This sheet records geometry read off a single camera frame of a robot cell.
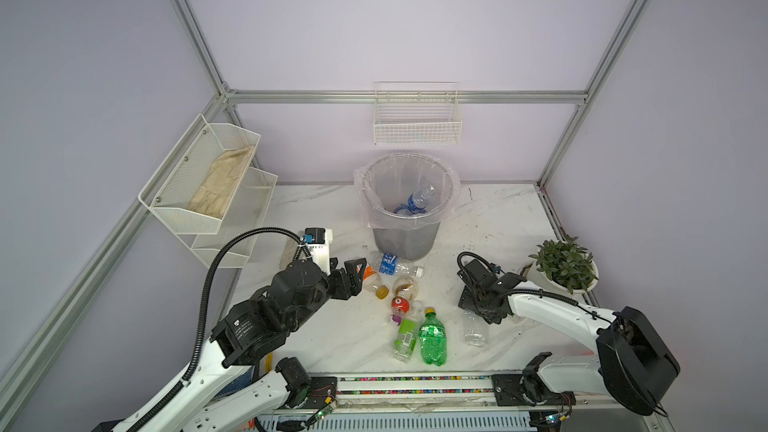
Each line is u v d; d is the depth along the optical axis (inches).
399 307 33.1
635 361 16.5
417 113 37.6
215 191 30.4
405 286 35.6
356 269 22.5
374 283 35.8
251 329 16.5
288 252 20.8
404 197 39.3
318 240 21.0
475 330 32.2
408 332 30.7
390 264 35.6
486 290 25.9
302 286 17.0
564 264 30.0
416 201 37.5
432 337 31.0
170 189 27.0
